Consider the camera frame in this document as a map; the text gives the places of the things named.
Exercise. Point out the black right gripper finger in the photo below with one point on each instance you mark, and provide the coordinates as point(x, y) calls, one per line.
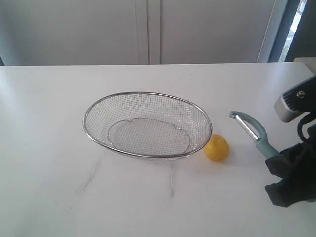
point(296, 164)
point(292, 188)

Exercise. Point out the teal handled vegetable peeler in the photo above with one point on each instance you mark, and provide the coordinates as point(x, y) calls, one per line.
point(256, 131)

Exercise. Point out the yellow lemon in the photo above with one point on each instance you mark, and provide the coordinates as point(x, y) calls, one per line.
point(217, 149)

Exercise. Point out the white cabinet doors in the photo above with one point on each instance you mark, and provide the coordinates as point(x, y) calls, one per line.
point(128, 32)

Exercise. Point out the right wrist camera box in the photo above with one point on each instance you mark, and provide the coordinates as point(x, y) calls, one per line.
point(297, 100)

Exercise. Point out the window with dark frame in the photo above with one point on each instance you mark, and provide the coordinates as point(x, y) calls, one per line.
point(296, 34)

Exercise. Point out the oval wire mesh basket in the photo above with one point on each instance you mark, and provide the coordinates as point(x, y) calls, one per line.
point(148, 125)

